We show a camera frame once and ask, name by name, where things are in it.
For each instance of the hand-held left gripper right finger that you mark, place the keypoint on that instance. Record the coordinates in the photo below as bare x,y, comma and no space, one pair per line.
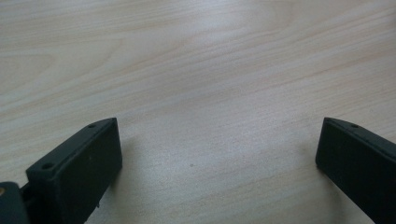
358,161

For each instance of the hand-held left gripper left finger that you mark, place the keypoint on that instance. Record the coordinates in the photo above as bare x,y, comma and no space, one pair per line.
77,168

